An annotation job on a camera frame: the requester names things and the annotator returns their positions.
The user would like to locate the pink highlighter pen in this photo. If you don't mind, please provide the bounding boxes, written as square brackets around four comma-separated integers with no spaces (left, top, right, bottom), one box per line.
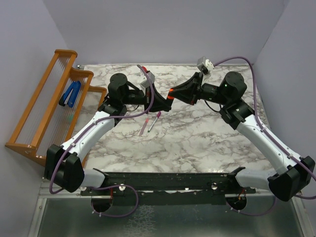
[139,118,149,136]

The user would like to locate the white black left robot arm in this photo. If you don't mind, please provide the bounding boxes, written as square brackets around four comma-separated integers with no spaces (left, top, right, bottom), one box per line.
[44,72,173,195]

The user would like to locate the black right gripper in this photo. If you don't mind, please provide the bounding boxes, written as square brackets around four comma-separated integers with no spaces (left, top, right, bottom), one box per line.
[168,73,229,106]

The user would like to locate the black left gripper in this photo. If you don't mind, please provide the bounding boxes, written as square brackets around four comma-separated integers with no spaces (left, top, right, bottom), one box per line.
[121,81,171,113]

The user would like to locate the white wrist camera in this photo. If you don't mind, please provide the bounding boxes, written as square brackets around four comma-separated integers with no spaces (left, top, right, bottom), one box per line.
[140,71,155,92]
[197,56,215,79]

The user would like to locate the blue stapler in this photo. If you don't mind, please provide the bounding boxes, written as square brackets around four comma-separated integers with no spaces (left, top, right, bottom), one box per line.
[58,81,81,108]

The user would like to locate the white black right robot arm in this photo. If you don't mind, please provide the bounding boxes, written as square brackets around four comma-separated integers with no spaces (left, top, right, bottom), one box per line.
[168,72,315,201]

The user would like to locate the orange highlighter cap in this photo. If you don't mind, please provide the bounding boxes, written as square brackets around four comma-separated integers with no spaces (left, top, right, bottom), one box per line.
[167,89,174,100]

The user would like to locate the orange wooden rack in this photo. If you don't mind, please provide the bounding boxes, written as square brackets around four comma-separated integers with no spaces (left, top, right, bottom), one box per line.
[5,49,107,166]

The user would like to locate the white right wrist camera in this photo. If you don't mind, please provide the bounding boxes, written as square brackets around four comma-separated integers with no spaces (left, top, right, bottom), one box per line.
[197,56,215,79]

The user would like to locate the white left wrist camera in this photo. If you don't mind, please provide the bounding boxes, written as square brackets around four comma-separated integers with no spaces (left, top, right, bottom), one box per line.
[140,71,155,92]

